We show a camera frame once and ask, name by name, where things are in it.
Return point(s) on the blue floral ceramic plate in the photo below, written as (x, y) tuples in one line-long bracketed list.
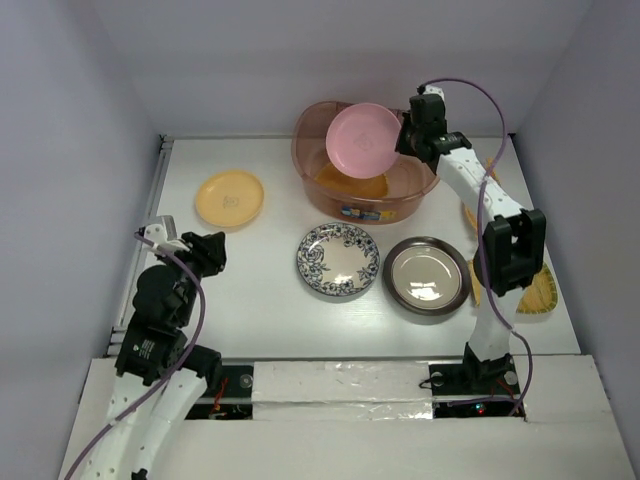
[(338, 259)]

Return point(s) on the translucent brown plastic bin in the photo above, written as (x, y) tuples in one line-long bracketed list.
[(385, 199)]

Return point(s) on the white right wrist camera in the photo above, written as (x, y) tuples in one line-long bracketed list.
[(431, 90)]

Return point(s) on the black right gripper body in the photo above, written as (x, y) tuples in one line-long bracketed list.
[(417, 136)]

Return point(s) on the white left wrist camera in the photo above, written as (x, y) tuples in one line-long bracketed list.
[(160, 232)]

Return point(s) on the leaf shaped yellow dish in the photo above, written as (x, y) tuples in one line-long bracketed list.
[(470, 213)]

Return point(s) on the white foam board front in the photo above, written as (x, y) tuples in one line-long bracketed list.
[(348, 420)]

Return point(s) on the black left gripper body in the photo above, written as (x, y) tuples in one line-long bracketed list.
[(200, 256)]

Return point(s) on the round yellow plastic plate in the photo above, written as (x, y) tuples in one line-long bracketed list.
[(230, 198)]

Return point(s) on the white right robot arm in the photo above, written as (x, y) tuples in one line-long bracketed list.
[(510, 237)]

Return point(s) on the dark rimmed beige plate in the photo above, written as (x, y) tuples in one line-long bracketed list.
[(427, 276)]

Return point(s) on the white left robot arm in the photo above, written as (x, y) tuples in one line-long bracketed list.
[(159, 371)]

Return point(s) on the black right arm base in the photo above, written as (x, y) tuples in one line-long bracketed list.
[(475, 388)]

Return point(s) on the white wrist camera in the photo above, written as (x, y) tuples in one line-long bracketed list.
[(431, 90), (160, 232)]

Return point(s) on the rectangular woven bamboo tray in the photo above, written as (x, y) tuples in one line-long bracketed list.
[(541, 296)]

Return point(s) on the triangular woven bamboo plate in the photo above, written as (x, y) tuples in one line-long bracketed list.
[(373, 188)]

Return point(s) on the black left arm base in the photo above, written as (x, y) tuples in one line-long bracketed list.
[(230, 399)]

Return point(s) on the round pink plastic plate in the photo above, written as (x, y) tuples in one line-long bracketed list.
[(361, 140)]

